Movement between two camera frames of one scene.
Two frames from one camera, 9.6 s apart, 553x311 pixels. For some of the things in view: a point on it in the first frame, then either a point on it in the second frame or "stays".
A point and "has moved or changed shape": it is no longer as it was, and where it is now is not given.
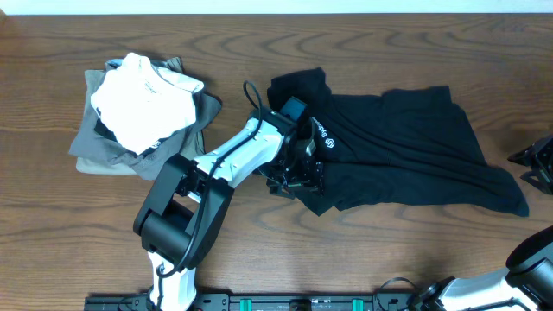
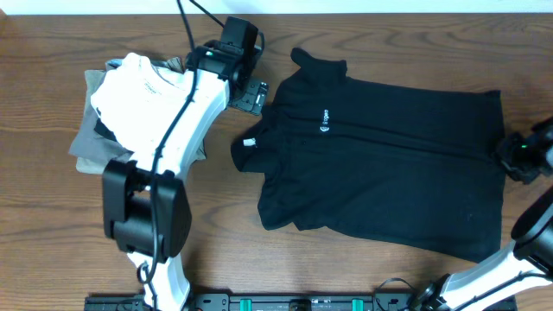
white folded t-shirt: x=143 y=104 stays
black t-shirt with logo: x=410 y=146 has moved or changed shape
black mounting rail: x=267 y=301 stays
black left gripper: x=312 y=182 -> x=254 y=101
